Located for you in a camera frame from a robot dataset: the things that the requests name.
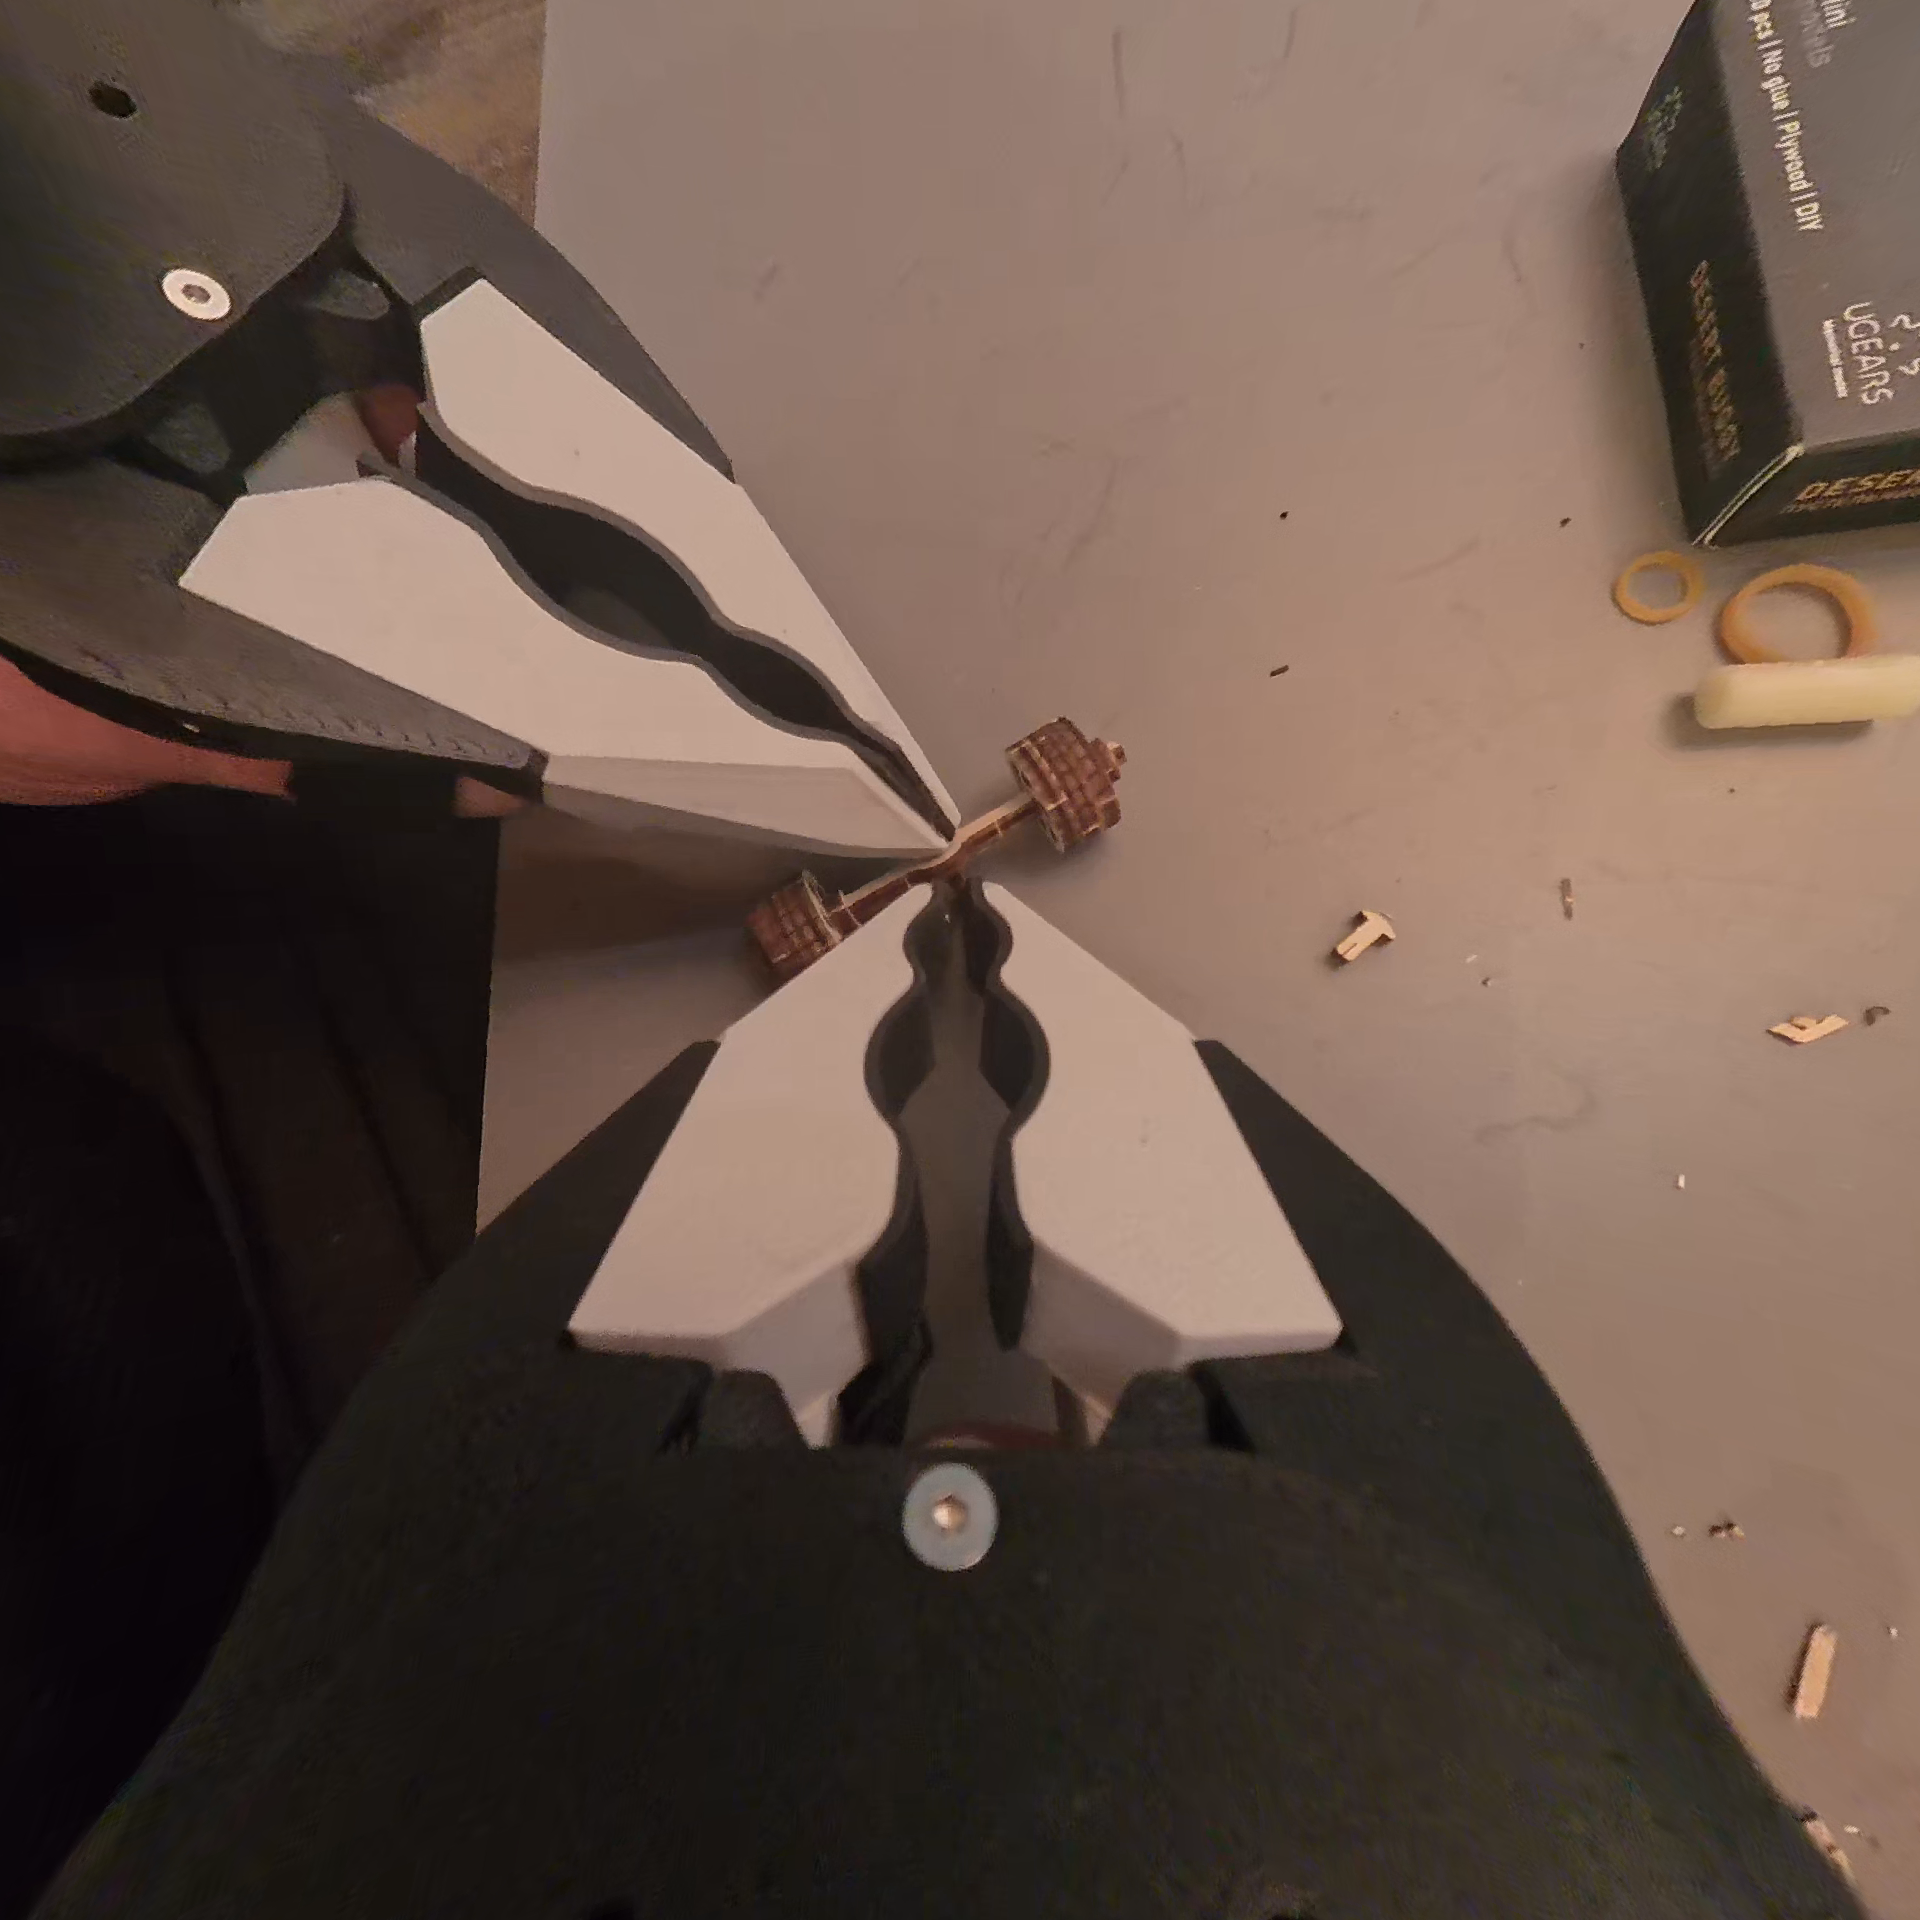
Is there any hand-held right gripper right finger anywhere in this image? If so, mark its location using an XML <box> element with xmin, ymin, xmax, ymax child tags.
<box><xmin>972</xmin><ymin>879</ymin><xmax>1346</xmax><ymax>1448</ymax></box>

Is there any black model kit box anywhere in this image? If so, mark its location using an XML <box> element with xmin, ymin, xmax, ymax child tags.
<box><xmin>1616</xmin><ymin>0</ymin><xmax>1920</xmax><ymax>551</ymax></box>

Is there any small cream cylinder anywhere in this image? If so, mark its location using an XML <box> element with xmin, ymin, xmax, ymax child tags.
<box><xmin>1690</xmin><ymin>649</ymin><xmax>1920</xmax><ymax>733</ymax></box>

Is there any wooden wheel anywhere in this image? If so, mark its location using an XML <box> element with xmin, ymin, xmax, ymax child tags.
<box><xmin>743</xmin><ymin>720</ymin><xmax>1131</xmax><ymax>981</ymax></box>

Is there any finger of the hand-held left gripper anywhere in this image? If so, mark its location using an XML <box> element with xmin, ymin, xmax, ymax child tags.
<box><xmin>177</xmin><ymin>462</ymin><xmax>959</xmax><ymax>860</ymax></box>
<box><xmin>417</xmin><ymin>270</ymin><xmax>965</xmax><ymax>842</ymax></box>

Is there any thin tan ring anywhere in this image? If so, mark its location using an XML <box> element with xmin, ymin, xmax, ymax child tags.
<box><xmin>1717</xmin><ymin>559</ymin><xmax>1878</xmax><ymax>670</ymax></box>

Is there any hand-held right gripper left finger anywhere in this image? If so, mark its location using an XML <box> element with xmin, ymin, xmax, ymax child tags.
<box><xmin>569</xmin><ymin>875</ymin><xmax>954</xmax><ymax>1448</ymax></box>

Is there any person's black-clothed body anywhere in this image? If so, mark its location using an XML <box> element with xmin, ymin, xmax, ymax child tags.
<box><xmin>0</xmin><ymin>797</ymin><xmax>505</xmax><ymax>1920</ymax></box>

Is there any person's left hand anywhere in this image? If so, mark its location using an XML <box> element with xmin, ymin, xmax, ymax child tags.
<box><xmin>0</xmin><ymin>658</ymin><xmax>298</xmax><ymax>805</ymax></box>

